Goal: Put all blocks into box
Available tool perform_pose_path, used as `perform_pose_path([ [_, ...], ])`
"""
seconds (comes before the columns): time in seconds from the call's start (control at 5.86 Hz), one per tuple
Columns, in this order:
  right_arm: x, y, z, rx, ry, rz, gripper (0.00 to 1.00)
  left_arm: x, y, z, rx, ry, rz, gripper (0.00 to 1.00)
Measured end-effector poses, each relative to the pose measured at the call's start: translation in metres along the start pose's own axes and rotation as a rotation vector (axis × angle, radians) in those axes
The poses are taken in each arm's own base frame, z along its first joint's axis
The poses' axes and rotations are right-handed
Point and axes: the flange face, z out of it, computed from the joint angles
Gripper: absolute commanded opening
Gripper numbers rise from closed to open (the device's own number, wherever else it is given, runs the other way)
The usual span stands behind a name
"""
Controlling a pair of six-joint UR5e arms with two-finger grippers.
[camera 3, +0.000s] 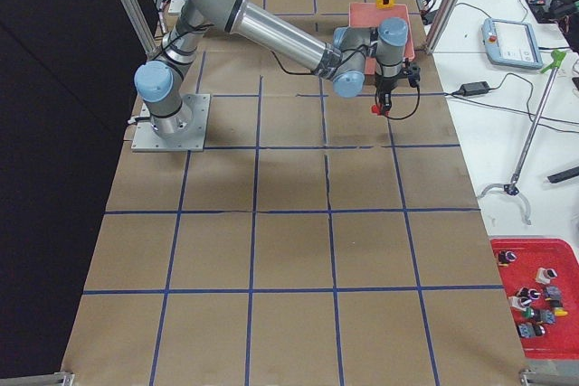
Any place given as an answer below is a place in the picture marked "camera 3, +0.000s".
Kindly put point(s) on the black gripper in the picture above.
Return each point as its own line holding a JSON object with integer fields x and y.
{"x": 385, "y": 83}

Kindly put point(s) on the red toy block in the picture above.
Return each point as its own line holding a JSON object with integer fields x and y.
{"x": 380, "y": 110}

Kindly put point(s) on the yellow toy block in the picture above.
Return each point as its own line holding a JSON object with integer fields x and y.
{"x": 384, "y": 4}

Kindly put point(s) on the pink plastic box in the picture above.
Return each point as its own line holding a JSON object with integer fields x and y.
{"x": 387, "y": 22}

